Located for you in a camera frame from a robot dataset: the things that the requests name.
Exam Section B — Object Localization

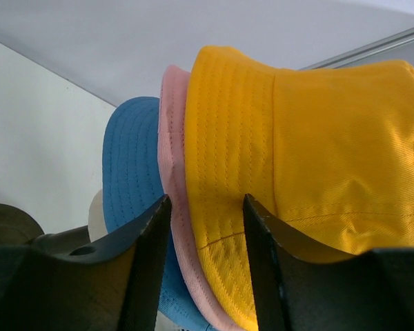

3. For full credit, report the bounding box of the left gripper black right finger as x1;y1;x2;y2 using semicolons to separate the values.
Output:
243;195;414;330

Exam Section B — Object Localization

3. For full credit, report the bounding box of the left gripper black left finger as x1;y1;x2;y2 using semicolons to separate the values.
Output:
0;196;171;330

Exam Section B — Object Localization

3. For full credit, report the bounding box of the blue bucket hat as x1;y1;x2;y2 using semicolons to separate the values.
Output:
102;97;213;330

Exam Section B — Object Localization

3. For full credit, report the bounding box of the cream mannequin head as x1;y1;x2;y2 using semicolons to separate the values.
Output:
0;191;108;251

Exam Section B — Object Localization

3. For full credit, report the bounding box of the yellow hat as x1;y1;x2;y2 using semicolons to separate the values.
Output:
184;46;414;330

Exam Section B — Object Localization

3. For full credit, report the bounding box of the pink bucket hat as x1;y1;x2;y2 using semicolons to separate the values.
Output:
158;65;241;330

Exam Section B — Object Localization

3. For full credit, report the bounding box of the right aluminium corner post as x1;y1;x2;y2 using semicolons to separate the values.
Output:
304;28;414;70

